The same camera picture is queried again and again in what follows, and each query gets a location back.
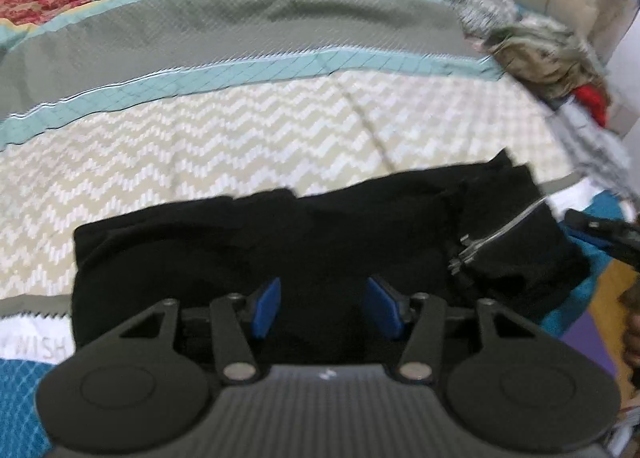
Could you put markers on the grey white patterned cloth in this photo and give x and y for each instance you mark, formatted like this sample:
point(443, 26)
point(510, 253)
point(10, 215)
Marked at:
point(595, 148)

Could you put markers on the white printed cloth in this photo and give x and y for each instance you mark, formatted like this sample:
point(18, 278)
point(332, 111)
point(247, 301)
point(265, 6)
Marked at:
point(35, 338)

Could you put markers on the person's right hand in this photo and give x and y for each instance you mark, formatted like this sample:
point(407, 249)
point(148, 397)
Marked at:
point(632, 333)

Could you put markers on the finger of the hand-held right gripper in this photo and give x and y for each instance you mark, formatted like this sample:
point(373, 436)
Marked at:
point(612, 235)

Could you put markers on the chevron striped bed blanket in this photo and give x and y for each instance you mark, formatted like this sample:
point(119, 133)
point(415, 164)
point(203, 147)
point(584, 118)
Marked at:
point(250, 113)

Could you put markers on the teal diamond-pattern blanket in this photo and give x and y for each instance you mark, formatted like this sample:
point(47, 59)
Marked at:
point(20, 413)

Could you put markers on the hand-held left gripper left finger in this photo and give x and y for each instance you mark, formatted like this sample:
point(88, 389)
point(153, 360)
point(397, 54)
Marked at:
point(265, 308)

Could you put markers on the red cloth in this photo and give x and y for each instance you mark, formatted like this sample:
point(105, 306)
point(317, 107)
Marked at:
point(595, 101)

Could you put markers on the pile of olive clothes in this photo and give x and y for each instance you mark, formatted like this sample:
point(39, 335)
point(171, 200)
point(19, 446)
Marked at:
point(545, 58)

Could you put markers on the black pants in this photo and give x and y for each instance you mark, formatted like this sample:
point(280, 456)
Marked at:
point(350, 238)

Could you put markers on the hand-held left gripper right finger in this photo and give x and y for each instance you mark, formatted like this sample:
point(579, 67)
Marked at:
point(382, 308)

